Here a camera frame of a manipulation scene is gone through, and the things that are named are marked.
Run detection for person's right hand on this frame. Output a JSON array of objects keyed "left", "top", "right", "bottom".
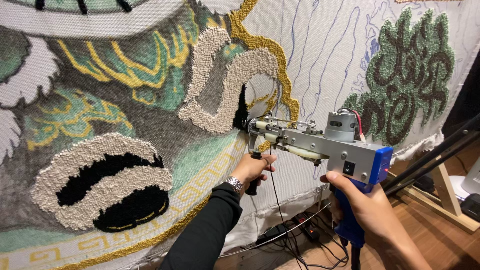
[{"left": 319, "top": 171, "right": 391, "bottom": 245}]

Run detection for person's left hand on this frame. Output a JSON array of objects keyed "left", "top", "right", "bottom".
[{"left": 230, "top": 152, "right": 277, "bottom": 196}]

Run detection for grey and blue tufting gun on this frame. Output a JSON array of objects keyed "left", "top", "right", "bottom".
[{"left": 244, "top": 108, "right": 394, "bottom": 270}]

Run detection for black yarn strand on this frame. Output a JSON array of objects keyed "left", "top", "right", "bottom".
[{"left": 268, "top": 142, "right": 309, "bottom": 270}]

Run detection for silver wrist watch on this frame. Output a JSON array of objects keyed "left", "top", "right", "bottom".
[{"left": 224, "top": 176, "right": 244, "bottom": 198}]

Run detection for black power strip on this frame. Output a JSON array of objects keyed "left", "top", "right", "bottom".
[{"left": 292, "top": 212, "right": 321, "bottom": 241}]

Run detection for tufting cloth with patterned rug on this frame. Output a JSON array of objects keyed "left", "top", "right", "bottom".
[{"left": 0, "top": 0, "right": 480, "bottom": 270}]

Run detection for black tripod legs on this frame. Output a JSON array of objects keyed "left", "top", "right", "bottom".
[{"left": 381, "top": 114, "right": 480, "bottom": 196}]

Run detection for white appliance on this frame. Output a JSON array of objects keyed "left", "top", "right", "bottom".
[{"left": 449, "top": 157, "right": 480, "bottom": 200}]

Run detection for black power adapter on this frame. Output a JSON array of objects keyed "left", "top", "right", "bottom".
[{"left": 460, "top": 193, "right": 480, "bottom": 223}]

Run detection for black cables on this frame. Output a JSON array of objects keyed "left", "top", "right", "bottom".
[{"left": 219, "top": 202, "right": 350, "bottom": 270}]

